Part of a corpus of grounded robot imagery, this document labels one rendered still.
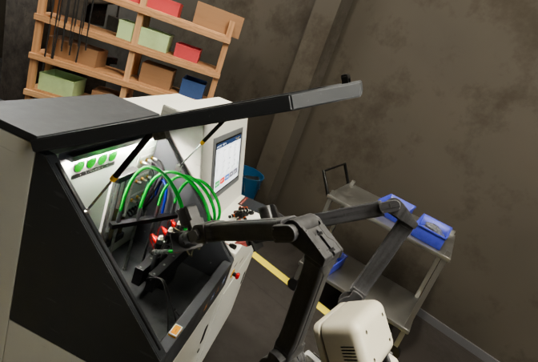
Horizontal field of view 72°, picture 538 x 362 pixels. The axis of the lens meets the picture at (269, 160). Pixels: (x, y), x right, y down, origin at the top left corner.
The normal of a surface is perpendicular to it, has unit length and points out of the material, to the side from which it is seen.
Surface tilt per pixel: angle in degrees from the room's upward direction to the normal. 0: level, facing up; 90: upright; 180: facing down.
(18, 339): 90
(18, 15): 92
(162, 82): 90
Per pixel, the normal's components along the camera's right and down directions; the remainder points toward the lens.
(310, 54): -0.59, 0.04
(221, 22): 0.22, 0.37
